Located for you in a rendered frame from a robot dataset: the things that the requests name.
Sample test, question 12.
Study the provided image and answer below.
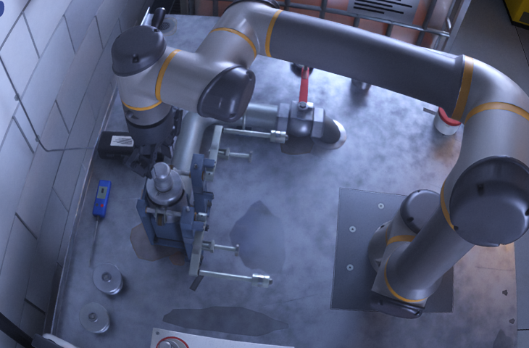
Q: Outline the red valve handle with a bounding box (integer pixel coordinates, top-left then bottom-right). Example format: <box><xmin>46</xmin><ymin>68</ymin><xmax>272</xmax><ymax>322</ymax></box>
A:
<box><xmin>298</xmin><ymin>67</ymin><xmax>315</xmax><ymax>110</ymax></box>

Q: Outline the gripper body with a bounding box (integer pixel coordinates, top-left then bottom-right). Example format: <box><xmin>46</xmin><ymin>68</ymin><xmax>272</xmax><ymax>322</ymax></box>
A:
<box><xmin>124</xmin><ymin>121</ymin><xmax>179</xmax><ymax>161</ymax></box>

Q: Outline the thin grey wall cable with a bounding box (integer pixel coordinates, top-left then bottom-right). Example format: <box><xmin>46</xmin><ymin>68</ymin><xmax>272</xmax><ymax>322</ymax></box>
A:
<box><xmin>13</xmin><ymin>93</ymin><xmax>99</xmax><ymax>153</ymax></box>

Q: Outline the white panel with red ring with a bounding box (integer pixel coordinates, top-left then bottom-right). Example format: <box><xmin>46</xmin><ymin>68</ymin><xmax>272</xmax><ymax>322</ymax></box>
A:
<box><xmin>150</xmin><ymin>327</ymin><xmax>293</xmax><ymax>348</ymax></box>

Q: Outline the short grey blind adapter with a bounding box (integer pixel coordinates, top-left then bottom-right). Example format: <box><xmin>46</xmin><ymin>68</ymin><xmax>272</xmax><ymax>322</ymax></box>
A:
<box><xmin>78</xmin><ymin>302</ymin><xmax>111</xmax><ymax>334</ymax></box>
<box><xmin>92</xmin><ymin>262</ymin><xmax>125</xmax><ymax>297</ymax></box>

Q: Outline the round grey floor drain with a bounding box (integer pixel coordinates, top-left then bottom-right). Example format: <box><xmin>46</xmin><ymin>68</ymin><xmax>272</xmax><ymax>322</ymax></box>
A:
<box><xmin>157</xmin><ymin>18</ymin><xmax>179</xmax><ymax>36</ymax></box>

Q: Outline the grey flat base sheet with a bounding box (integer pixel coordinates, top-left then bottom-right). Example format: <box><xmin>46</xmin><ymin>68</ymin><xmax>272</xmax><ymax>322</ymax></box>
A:
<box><xmin>330</xmin><ymin>187</ymin><xmax>455</xmax><ymax>314</ymax></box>

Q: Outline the blue probe tester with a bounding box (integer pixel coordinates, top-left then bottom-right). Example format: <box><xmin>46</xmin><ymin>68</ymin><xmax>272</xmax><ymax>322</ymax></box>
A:
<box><xmin>88</xmin><ymin>179</ymin><xmax>113</xmax><ymax>267</ymax></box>

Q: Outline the black box with label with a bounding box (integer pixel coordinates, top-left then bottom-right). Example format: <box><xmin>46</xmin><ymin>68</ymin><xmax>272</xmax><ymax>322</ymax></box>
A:
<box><xmin>97</xmin><ymin>131</ymin><xmax>136</xmax><ymax>160</ymax></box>

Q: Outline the tall grey blind adapter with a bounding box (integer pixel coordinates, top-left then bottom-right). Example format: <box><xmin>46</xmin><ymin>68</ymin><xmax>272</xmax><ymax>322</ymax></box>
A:
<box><xmin>145</xmin><ymin>161</ymin><xmax>186</xmax><ymax>207</ymax></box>

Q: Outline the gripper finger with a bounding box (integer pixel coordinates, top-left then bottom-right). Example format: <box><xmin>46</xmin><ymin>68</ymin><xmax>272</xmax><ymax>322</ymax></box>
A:
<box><xmin>149</xmin><ymin>145</ymin><xmax>168</xmax><ymax>169</ymax></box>
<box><xmin>130</xmin><ymin>149</ymin><xmax>151</xmax><ymax>178</ymax></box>

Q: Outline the yellow cabinet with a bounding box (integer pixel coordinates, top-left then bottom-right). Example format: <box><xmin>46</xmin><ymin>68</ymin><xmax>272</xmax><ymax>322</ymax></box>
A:
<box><xmin>502</xmin><ymin>0</ymin><xmax>529</xmax><ymax>36</ymax></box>

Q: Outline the black hose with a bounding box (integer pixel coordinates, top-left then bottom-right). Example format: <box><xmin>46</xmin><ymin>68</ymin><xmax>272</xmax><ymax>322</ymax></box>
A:
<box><xmin>0</xmin><ymin>299</ymin><xmax>36</xmax><ymax>348</ymax></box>

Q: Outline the blue and grey test bench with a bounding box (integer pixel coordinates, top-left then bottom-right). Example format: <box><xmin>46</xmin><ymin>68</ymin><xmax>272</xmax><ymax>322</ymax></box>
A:
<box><xmin>136</xmin><ymin>101</ymin><xmax>348</xmax><ymax>262</ymax></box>

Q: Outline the silver locking pin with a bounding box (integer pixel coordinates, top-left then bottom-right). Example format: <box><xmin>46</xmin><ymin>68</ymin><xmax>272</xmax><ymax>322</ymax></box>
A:
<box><xmin>218</xmin><ymin>148</ymin><xmax>253</xmax><ymax>162</ymax></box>
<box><xmin>222</xmin><ymin>127</ymin><xmax>288</xmax><ymax>144</ymax></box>
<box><xmin>201</xmin><ymin>241</ymin><xmax>240</xmax><ymax>257</ymax></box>
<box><xmin>197</xmin><ymin>269</ymin><xmax>274</xmax><ymax>289</ymax></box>

